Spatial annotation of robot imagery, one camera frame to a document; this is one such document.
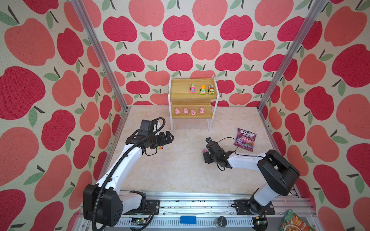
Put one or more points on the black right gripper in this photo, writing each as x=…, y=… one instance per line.
x=205, y=157

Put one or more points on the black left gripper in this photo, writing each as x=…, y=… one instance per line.
x=163, y=141

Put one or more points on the wooden two-tier shelf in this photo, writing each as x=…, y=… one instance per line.
x=179, y=96

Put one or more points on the pink green toy truck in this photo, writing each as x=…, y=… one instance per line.
x=192, y=88

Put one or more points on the multicolour toy car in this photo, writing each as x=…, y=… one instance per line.
x=211, y=90

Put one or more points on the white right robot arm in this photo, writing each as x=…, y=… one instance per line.
x=280, y=175

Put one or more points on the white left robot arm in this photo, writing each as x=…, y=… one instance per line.
x=101, y=202

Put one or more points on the purple candy bag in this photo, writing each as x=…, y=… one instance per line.
x=245, y=139

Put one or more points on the round metal knob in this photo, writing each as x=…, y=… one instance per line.
x=220, y=222

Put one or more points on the green snack packet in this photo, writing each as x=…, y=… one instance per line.
x=292, y=222

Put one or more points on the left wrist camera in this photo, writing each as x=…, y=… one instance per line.
x=147, y=127

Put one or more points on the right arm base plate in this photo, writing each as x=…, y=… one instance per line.
x=244, y=207

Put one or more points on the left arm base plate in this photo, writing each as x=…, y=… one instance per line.
x=150, y=206

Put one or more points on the aluminium front rail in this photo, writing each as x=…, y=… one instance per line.
x=208, y=206

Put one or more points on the blue block on rail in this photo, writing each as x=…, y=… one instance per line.
x=191, y=220

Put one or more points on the left aluminium frame post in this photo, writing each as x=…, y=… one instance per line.
x=99, y=51

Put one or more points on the aluminium frame post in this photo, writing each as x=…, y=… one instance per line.
x=99, y=51
x=309, y=21

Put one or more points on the right aluminium frame post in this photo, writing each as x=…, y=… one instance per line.
x=309, y=21

